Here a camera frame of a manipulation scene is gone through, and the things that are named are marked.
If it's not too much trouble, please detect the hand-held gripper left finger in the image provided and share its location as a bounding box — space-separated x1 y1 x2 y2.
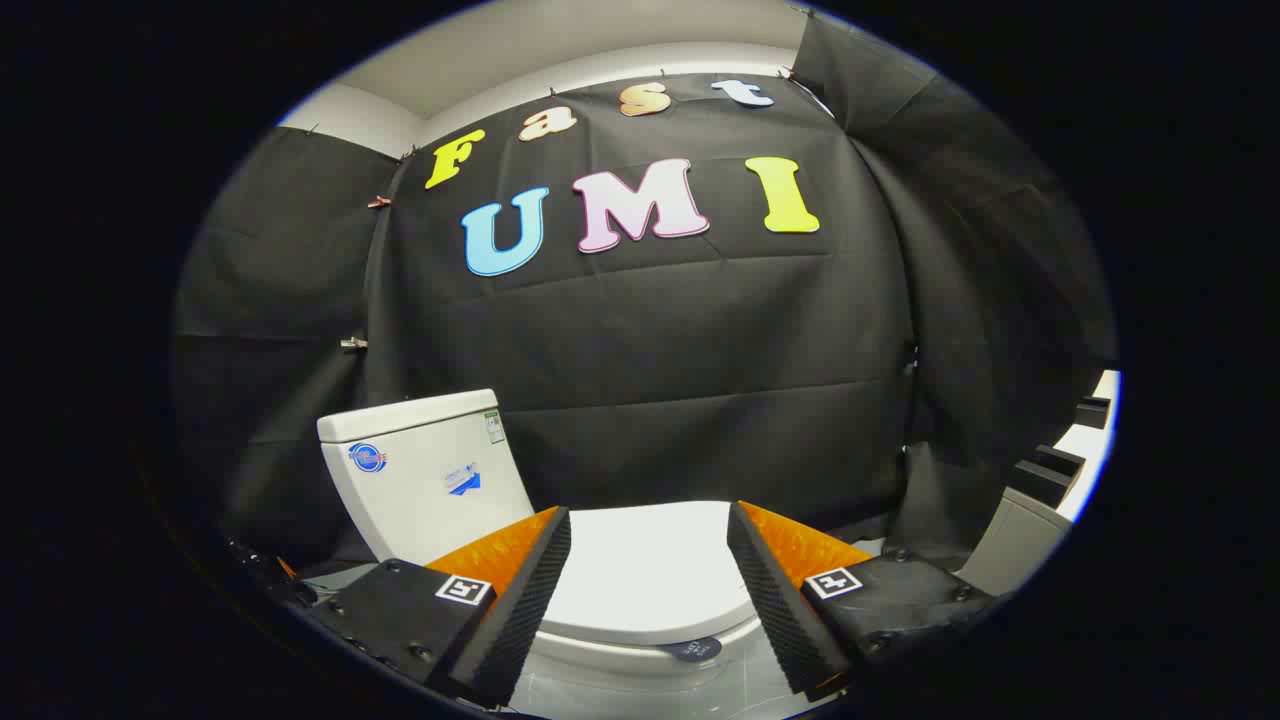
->
300 506 573 709

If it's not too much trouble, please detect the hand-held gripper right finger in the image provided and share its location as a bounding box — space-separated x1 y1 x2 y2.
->
727 500 1001 701

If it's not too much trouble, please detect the white toilet lid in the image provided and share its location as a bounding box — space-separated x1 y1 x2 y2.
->
545 500 761 647

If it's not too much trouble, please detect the white toilet tank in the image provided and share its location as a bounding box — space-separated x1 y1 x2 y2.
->
317 389 536 567

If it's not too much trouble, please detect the black backdrop cloth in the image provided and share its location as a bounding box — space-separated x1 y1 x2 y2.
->
170 10 1119 583

